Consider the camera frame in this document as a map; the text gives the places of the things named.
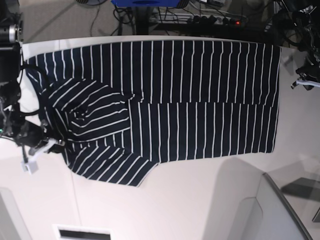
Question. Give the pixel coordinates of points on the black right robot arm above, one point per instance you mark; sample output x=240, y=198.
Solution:
x=13, y=123

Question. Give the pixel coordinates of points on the blue box on stand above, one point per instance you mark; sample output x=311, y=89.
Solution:
x=145, y=3

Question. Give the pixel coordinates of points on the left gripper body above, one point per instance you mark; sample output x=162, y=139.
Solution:
x=309, y=73

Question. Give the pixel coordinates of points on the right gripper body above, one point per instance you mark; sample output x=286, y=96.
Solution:
x=32, y=135

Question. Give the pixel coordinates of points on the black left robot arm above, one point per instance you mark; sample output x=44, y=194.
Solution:
x=298, y=23

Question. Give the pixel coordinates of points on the black power strip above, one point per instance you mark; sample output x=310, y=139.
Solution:
x=172, y=18

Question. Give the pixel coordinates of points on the grey monitor edge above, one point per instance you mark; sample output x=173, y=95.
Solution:
x=291, y=212

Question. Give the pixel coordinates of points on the black table leg post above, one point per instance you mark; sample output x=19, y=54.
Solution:
x=142, y=19

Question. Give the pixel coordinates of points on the navy white striped t-shirt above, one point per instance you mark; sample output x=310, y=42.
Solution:
x=123, y=108

